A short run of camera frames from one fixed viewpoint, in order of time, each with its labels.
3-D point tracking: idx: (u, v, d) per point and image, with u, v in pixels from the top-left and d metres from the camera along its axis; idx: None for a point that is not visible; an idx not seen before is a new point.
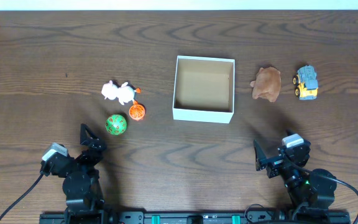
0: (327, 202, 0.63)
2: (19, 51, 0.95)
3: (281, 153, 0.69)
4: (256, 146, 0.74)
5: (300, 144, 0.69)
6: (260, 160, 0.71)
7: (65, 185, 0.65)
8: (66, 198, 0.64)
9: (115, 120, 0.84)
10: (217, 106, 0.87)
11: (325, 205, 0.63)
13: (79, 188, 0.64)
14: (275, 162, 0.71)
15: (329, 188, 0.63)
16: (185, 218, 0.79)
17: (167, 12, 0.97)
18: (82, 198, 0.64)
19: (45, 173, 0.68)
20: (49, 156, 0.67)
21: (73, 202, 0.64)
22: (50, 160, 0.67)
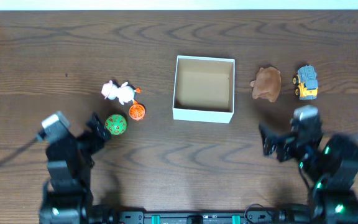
0: (352, 169, 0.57)
2: (19, 51, 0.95)
3: (296, 126, 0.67)
4: (263, 128, 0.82)
5: (313, 116, 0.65)
6: (268, 138, 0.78)
7: (50, 149, 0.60)
8: (49, 161, 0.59)
9: (115, 120, 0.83)
10: (217, 106, 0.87)
11: (350, 172, 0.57)
13: (66, 154, 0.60)
14: (286, 139, 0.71)
15: (353, 154, 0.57)
16: (185, 218, 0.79)
17: (167, 12, 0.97)
18: (64, 160, 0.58)
19: (40, 139, 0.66)
20: (50, 124, 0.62)
21: (54, 165, 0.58)
22: (48, 129, 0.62)
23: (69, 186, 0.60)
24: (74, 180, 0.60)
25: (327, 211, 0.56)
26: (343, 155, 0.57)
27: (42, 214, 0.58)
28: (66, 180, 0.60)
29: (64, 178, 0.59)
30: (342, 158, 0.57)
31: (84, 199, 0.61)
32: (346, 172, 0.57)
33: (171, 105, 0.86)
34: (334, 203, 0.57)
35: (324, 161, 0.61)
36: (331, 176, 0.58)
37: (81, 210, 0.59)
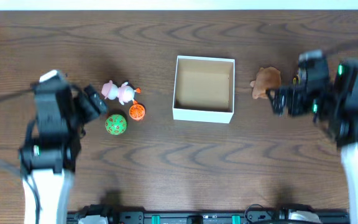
0: None
2: (19, 51, 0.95)
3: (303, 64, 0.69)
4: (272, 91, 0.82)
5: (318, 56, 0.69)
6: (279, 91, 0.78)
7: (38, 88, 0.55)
8: (36, 95, 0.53)
9: (115, 120, 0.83)
10: (217, 106, 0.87)
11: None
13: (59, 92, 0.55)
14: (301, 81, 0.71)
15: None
16: (185, 218, 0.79)
17: (168, 12, 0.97)
18: (56, 96, 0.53)
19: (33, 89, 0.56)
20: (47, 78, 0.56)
21: (43, 100, 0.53)
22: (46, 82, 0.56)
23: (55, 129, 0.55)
24: (63, 118, 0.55)
25: (356, 121, 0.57)
26: None
27: (22, 152, 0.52)
28: (54, 120, 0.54)
29: (51, 113, 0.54)
30: None
31: (69, 140, 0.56)
32: None
33: (171, 105, 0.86)
34: None
35: (347, 87, 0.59)
36: (350, 90, 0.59)
37: (65, 152, 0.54)
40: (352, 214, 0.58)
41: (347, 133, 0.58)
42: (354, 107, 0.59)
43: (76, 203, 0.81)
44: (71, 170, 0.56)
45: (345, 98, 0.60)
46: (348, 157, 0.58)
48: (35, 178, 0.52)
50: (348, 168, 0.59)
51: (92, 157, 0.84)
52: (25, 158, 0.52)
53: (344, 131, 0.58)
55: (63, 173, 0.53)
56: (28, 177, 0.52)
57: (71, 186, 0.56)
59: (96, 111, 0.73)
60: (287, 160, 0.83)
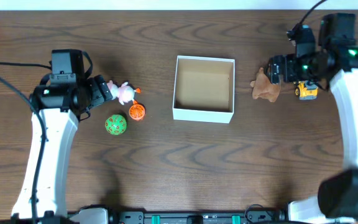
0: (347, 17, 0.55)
2: (18, 51, 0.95)
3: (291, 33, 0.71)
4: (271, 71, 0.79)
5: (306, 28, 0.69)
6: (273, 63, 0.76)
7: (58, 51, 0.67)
8: (54, 52, 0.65)
9: (115, 120, 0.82)
10: (217, 106, 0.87)
11: (345, 18, 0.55)
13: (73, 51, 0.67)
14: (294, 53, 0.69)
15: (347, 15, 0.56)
16: (185, 218, 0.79)
17: (168, 12, 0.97)
18: (69, 52, 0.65)
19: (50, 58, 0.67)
20: None
21: (58, 55, 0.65)
22: None
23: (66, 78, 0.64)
24: (73, 73, 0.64)
25: (340, 48, 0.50)
26: (340, 15, 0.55)
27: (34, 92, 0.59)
28: (67, 71, 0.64)
29: (65, 68, 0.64)
30: (341, 20, 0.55)
31: (77, 89, 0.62)
32: (344, 30, 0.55)
33: (171, 105, 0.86)
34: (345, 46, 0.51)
35: (326, 32, 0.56)
36: (330, 32, 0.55)
37: (73, 94, 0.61)
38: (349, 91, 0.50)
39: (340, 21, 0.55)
40: (345, 146, 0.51)
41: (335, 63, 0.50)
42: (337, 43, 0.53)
43: (76, 203, 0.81)
44: (77, 116, 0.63)
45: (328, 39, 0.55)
46: (337, 86, 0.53)
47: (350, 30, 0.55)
48: (45, 114, 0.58)
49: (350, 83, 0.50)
50: (339, 99, 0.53)
51: (92, 157, 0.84)
52: (34, 99, 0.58)
53: (331, 62, 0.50)
55: (69, 112, 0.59)
56: (38, 112, 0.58)
57: (75, 129, 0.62)
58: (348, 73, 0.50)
59: (103, 96, 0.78)
60: (287, 160, 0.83)
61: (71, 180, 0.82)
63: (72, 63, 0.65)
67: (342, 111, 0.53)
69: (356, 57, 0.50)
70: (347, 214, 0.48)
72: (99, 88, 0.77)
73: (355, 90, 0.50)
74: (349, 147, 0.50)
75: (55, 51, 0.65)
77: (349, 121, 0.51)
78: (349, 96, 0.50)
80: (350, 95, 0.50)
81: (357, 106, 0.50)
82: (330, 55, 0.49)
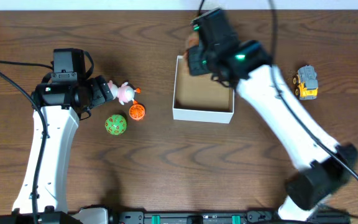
0: (217, 20, 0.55)
2: (18, 50, 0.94)
3: None
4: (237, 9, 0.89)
5: None
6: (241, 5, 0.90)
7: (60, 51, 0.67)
8: (58, 51, 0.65)
9: (115, 120, 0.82)
10: (217, 106, 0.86)
11: (218, 22, 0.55)
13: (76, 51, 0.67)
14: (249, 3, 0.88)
15: (209, 18, 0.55)
16: (186, 218, 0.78)
17: (167, 12, 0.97)
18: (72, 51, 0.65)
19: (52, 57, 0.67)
20: None
21: (61, 54, 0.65)
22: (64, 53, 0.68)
23: (68, 77, 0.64)
24: (74, 71, 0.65)
25: (228, 58, 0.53)
26: (210, 19, 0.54)
27: (36, 88, 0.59)
28: (69, 70, 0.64)
29: (67, 67, 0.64)
30: (211, 22, 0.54)
31: (78, 88, 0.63)
32: (222, 32, 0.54)
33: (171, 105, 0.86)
34: (232, 52, 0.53)
35: (206, 38, 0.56)
36: (209, 40, 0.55)
37: (74, 94, 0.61)
38: (258, 95, 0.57)
39: (211, 22, 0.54)
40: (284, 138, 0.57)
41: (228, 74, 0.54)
42: (223, 48, 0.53)
43: (75, 203, 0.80)
44: (78, 114, 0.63)
45: (211, 46, 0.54)
46: (248, 93, 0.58)
47: (224, 27, 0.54)
48: (47, 111, 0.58)
49: (252, 88, 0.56)
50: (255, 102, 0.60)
51: (92, 157, 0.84)
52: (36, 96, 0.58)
53: (225, 74, 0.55)
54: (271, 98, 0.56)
55: (71, 109, 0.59)
56: (40, 109, 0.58)
57: (76, 127, 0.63)
58: (248, 81, 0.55)
59: (104, 96, 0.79)
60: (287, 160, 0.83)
61: (71, 180, 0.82)
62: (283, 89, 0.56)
63: (74, 62, 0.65)
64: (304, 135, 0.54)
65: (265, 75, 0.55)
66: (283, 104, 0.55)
67: (261, 108, 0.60)
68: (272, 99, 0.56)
69: (240, 53, 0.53)
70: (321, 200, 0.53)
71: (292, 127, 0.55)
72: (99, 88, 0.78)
73: (263, 91, 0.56)
74: (289, 142, 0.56)
75: (58, 51, 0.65)
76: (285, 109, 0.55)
77: (271, 114, 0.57)
78: (260, 98, 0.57)
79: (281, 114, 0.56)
80: (260, 99, 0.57)
81: (272, 104, 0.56)
82: (224, 70, 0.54)
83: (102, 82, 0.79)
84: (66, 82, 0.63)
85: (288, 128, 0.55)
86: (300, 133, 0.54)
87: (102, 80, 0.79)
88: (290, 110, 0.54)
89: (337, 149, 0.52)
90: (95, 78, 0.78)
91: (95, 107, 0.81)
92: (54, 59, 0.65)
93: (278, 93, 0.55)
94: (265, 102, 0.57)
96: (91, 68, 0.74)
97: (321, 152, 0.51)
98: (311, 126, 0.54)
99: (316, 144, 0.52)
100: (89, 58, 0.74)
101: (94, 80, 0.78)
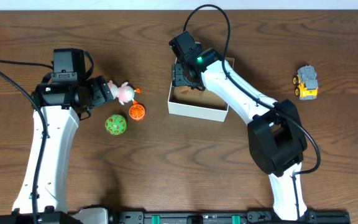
0: (186, 36, 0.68)
2: (17, 50, 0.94)
3: None
4: None
5: None
6: None
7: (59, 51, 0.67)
8: (57, 51, 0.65)
9: (115, 120, 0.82)
10: (212, 102, 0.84)
11: (188, 37, 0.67)
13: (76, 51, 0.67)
14: None
15: (180, 36, 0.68)
16: (186, 218, 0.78)
17: (168, 12, 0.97)
18: (72, 52, 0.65)
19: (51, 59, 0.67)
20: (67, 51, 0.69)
21: (61, 55, 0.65)
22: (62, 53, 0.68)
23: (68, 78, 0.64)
24: (74, 71, 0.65)
25: (192, 63, 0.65)
26: (179, 37, 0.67)
27: (36, 89, 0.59)
28: (69, 71, 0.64)
29: (67, 67, 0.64)
30: (180, 38, 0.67)
31: (78, 88, 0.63)
32: (190, 43, 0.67)
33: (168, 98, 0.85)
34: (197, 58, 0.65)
35: (178, 52, 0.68)
36: (180, 53, 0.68)
37: (74, 94, 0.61)
38: (213, 81, 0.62)
39: (179, 38, 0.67)
40: (239, 113, 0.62)
41: (194, 75, 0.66)
42: (190, 58, 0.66)
43: (75, 203, 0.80)
44: (78, 114, 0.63)
45: (182, 58, 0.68)
46: (207, 83, 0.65)
47: (192, 42, 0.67)
48: (47, 111, 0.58)
49: (208, 75, 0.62)
50: (214, 90, 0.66)
51: (92, 157, 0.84)
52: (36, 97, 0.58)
53: (192, 76, 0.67)
54: (223, 79, 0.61)
55: (71, 109, 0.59)
56: (40, 109, 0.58)
57: (76, 127, 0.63)
58: (206, 71, 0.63)
59: (104, 96, 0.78)
60: None
61: (71, 180, 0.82)
62: (230, 71, 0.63)
63: (74, 62, 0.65)
64: (250, 100, 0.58)
65: (217, 65, 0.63)
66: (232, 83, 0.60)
67: (220, 92, 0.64)
68: (223, 81, 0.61)
69: (204, 56, 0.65)
70: (281, 163, 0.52)
71: (240, 100, 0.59)
72: (99, 88, 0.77)
73: (215, 76, 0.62)
74: (243, 116, 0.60)
75: (58, 51, 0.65)
76: (235, 87, 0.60)
77: (227, 94, 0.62)
78: (215, 82, 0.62)
79: (232, 91, 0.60)
80: (214, 81, 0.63)
81: (223, 83, 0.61)
82: (190, 70, 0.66)
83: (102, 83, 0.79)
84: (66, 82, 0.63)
85: (238, 99, 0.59)
86: (247, 100, 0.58)
87: (103, 81, 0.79)
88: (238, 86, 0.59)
89: (275, 102, 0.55)
90: (96, 78, 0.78)
91: (95, 106, 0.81)
92: (54, 60, 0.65)
93: (226, 74, 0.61)
94: (219, 85, 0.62)
96: (91, 69, 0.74)
97: (263, 110, 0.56)
98: (255, 92, 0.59)
99: (258, 105, 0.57)
100: (89, 58, 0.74)
101: (94, 81, 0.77)
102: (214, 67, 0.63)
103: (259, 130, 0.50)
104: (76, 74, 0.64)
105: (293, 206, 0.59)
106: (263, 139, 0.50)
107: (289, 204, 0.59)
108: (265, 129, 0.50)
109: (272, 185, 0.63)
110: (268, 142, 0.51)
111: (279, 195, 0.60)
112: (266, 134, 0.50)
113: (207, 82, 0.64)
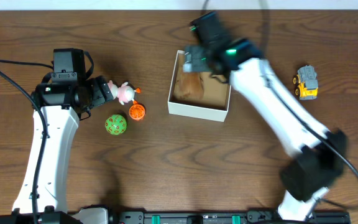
0: (211, 20, 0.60)
2: (17, 50, 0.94)
3: None
4: None
5: None
6: None
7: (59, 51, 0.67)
8: (57, 51, 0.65)
9: (115, 120, 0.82)
10: (212, 103, 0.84)
11: (212, 22, 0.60)
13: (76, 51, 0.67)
14: None
15: (206, 20, 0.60)
16: (186, 218, 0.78)
17: (167, 12, 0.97)
18: (72, 52, 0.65)
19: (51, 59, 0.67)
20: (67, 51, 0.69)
21: (60, 55, 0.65)
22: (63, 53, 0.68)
23: (68, 78, 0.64)
24: (74, 71, 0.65)
25: (219, 53, 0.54)
26: (204, 21, 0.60)
27: (36, 89, 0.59)
28: (69, 71, 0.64)
29: (67, 68, 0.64)
30: (206, 22, 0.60)
31: (78, 88, 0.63)
32: (215, 31, 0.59)
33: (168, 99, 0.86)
34: (225, 46, 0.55)
35: (201, 37, 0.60)
36: (204, 38, 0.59)
37: (73, 94, 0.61)
38: (249, 86, 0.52)
39: (206, 22, 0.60)
40: (276, 131, 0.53)
41: (222, 69, 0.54)
42: (215, 45, 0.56)
43: (75, 203, 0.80)
44: (78, 114, 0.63)
45: (206, 45, 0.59)
46: (238, 85, 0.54)
47: (217, 28, 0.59)
48: (47, 111, 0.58)
49: (245, 78, 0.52)
50: (245, 94, 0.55)
51: (92, 157, 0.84)
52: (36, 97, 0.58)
53: (219, 68, 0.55)
54: (261, 88, 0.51)
55: (71, 109, 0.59)
56: (40, 109, 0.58)
57: (76, 127, 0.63)
58: (238, 71, 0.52)
59: (104, 96, 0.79)
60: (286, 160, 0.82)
61: (71, 180, 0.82)
62: (271, 79, 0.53)
63: (74, 62, 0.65)
64: (296, 124, 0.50)
65: (253, 64, 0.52)
66: (274, 94, 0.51)
67: (253, 101, 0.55)
68: (261, 89, 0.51)
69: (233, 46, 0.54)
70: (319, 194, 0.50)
71: (283, 118, 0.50)
72: (99, 88, 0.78)
73: (254, 81, 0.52)
74: (283, 135, 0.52)
75: (58, 51, 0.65)
76: (276, 99, 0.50)
77: (265, 104, 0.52)
78: (252, 88, 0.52)
79: (273, 102, 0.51)
80: (250, 89, 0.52)
81: (261, 93, 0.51)
82: (216, 61, 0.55)
83: (102, 83, 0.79)
84: (66, 82, 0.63)
85: (281, 119, 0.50)
86: (293, 121, 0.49)
87: (103, 81, 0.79)
88: (281, 99, 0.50)
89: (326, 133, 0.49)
90: (96, 79, 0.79)
91: (94, 107, 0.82)
92: (53, 59, 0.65)
93: (267, 83, 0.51)
94: (256, 92, 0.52)
96: (91, 69, 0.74)
97: (311, 139, 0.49)
98: (301, 113, 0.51)
99: (306, 130, 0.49)
100: (89, 59, 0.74)
101: (94, 81, 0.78)
102: (245, 61, 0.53)
103: (306, 165, 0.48)
104: (75, 74, 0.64)
105: (302, 217, 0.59)
106: (309, 175, 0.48)
107: (299, 215, 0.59)
108: (314, 163, 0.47)
109: (287, 194, 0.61)
110: (316, 177, 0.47)
111: (293, 205, 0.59)
112: (316, 168, 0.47)
113: (239, 83, 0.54)
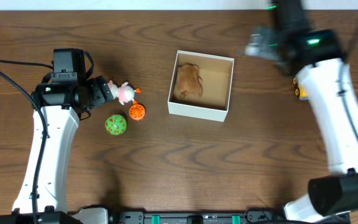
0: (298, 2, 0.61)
2: (17, 50, 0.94)
3: None
4: None
5: None
6: None
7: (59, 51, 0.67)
8: (57, 51, 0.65)
9: (115, 120, 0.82)
10: (212, 103, 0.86)
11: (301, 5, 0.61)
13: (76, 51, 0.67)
14: None
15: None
16: (186, 218, 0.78)
17: (168, 12, 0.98)
18: (72, 52, 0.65)
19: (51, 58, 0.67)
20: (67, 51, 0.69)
21: (60, 55, 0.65)
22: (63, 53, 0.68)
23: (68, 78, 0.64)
24: (74, 71, 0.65)
25: (298, 42, 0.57)
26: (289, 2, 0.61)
27: (36, 89, 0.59)
28: (68, 71, 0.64)
29: (67, 68, 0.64)
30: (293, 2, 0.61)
31: (78, 88, 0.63)
32: (298, 15, 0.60)
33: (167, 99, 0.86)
34: (303, 34, 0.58)
35: (280, 17, 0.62)
36: (281, 22, 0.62)
37: (74, 94, 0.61)
38: (317, 84, 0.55)
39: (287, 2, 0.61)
40: (328, 141, 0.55)
41: (296, 56, 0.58)
42: (293, 30, 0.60)
43: (75, 203, 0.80)
44: (78, 114, 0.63)
45: (284, 27, 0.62)
46: (306, 80, 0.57)
47: (300, 12, 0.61)
48: (47, 111, 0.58)
49: (318, 76, 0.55)
50: (309, 91, 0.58)
51: (93, 157, 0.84)
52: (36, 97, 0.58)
53: (293, 55, 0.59)
54: (332, 95, 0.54)
55: (71, 109, 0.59)
56: (40, 109, 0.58)
57: (76, 127, 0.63)
58: (315, 68, 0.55)
59: (104, 96, 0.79)
60: (286, 160, 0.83)
61: (71, 180, 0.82)
62: (348, 91, 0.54)
63: (73, 62, 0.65)
64: (355, 145, 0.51)
65: (334, 67, 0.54)
66: (343, 105, 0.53)
67: (316, 103, 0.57)
68: (332, 94, 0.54)
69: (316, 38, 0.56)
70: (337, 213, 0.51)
71: (341, 130, 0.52)
72: (99, 88, 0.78)
73: (326, 84, 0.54)
74: (333, 147, 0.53)
75: (58, 51, 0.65)
76: (344, 109, 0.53)
77: (326, 109, 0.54)
78: (317, 88, 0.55)
79: (337, 111, 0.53)
80: (319, 88, 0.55)
81: (327, 98, 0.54)
82: (293, 47, 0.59)
83: (102, 83, 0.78)
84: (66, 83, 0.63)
85: (340, 130, 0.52)
86: (352, 140, 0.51)
87: (103, 81, 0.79)
88: (347, 110, 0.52)
89: None
90: (96, 78, 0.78)
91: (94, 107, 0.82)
92: (53, 59, 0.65)
93: (339, 91, 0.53)
94: (322, 94, 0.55)
96: (91, 69, 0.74)
97: None
98: None
99: None
100: (89, 59, 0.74)
101: (93, 81, 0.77)
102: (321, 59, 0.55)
103: (347, 190, 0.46)
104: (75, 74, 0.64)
105: None
106: (341, 198, 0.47)
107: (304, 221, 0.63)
108: (353, 192, 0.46)
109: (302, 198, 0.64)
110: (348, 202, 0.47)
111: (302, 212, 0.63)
112: (352, 196, 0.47)
113: (308, 78, 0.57)
